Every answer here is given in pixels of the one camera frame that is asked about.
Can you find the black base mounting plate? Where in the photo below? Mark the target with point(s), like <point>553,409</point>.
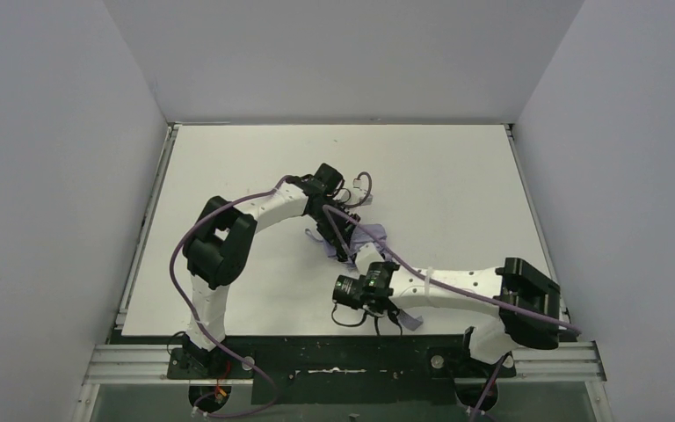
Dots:
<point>429,369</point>

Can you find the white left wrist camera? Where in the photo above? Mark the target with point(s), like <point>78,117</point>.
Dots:
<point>357,194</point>

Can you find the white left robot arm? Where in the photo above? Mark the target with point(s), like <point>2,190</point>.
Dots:
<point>217,247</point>

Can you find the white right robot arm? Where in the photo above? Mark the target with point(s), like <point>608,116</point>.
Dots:
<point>514,304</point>

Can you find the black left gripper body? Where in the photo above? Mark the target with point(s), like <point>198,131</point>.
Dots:
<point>342,242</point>

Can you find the aluminium frame rail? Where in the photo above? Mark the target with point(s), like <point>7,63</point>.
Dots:
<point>147,364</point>

